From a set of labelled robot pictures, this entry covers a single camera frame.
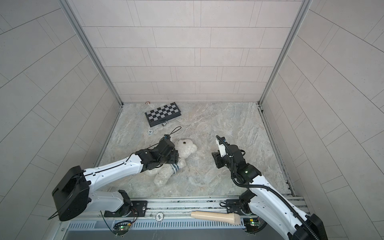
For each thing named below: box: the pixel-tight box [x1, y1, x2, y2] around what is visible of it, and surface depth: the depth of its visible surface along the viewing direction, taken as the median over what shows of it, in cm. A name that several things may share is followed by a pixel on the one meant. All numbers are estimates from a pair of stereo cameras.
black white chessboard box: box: [144, 102, 182, 127], surface depth 107 cm
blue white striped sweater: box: [170, 163, 179, 174], surface depth 79 cm
